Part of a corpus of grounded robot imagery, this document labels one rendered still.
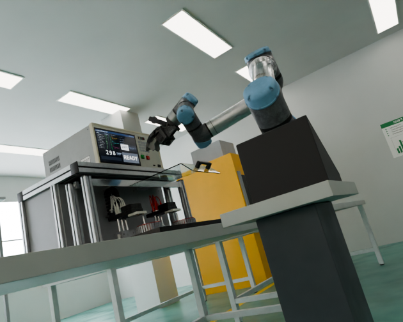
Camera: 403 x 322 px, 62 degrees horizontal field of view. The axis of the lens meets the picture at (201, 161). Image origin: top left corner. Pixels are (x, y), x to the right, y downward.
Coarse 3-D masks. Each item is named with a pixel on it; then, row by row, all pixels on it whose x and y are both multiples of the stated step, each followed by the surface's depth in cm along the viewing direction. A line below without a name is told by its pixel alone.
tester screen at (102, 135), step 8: (104, 136) 154; (112, 136) 158; (120, 136) 163; (128, 136) 168; (104, 144) 152; (112, 144) 156; (128, 144) 165; (104, 152) 151; (120, 152) 159; (128, 152) 164; (136, 152) 169; (104, 160) 149; (112, 160) 153
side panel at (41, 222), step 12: (48, 192) 144; (24, 204) 153; (36, 204) 147; (48, 204) 143; (24, 216) 151; (36, 216) 147; (48, 216) 142; (60, 216) 137; (24, 228) 149; (36, 228) 146; (48, 228) 142; (60, 228) 135; (24, 240) 149; (36, 240) 145; (48, 240) 141; (60, 240) 135; (24, 252) 148
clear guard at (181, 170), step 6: (174, 168) 160; (180, 168) 163; (186, 168) 166; (192, 168) 155; (204, 168) 166; (210, 168) 173; (156, 174) 163; (162, 174) 166; (168, 174) 169; (174, 174) 172; (180, 174) 176; (186, 174) 179; (144, 180) 168; (150, 180) 171; (156, 180) 175; (162, 180) 178; (168, 180) 182; (174, 180) 185
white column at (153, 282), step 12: (108, 120) 597; (120, 120) 580; (132, 120) 602; (144, 264) 527; (156, 264) 525; (168, 264) 547; (132, 276) 538; (144, 276) 525; (156, 276) 516; (168, 276) 538; (144, 288) 523; (156, 288) 510; (168, 288) 528; (144, 300) 521; (156, 300) 508
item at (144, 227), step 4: (144, 224) 134; (148, 224) 133; (152, 224) 134; (156, 224) 134; (160, 224) 136; (136, 228) 135; (140, 228) 134; (144, 228) 133; (148, 228) 133; (152, 228) 133; (136, 232) 136; (140, 232) 133
